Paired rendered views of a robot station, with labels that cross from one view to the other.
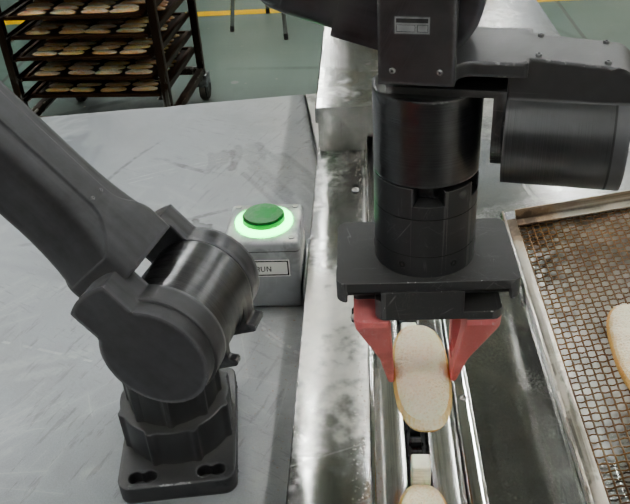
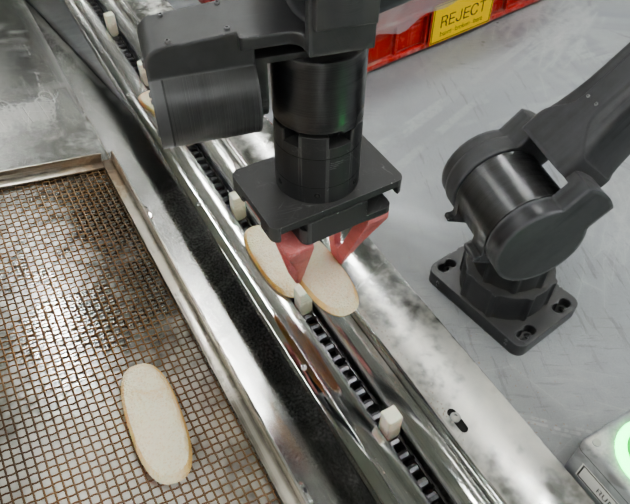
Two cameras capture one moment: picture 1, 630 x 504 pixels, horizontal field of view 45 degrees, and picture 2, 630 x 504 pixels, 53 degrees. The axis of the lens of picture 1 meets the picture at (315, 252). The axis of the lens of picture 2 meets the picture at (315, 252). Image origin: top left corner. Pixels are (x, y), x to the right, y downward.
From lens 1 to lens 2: 0.69 m
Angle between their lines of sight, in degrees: 92
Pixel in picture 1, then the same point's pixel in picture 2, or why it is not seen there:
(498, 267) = (251, 176)
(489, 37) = (271, 18)
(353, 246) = (371, 159)
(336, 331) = (456, 389)
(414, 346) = (332, 278)
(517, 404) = not seen: hidden behind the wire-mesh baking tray
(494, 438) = (277, 403)
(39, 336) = not seen: outside the picture
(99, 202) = (583, 101)
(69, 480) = not seen: hidden behind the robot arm
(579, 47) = (188, 27)
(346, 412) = (382, 312)
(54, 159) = (628, 63)
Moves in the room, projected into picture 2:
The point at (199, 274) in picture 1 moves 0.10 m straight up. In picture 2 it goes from (500, 176) to (534, 62)
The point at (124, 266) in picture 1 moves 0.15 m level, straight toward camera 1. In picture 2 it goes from (528, 121) to (373, 56)
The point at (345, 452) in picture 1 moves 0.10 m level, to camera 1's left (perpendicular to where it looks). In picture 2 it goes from (359, 282) to (441, 237)
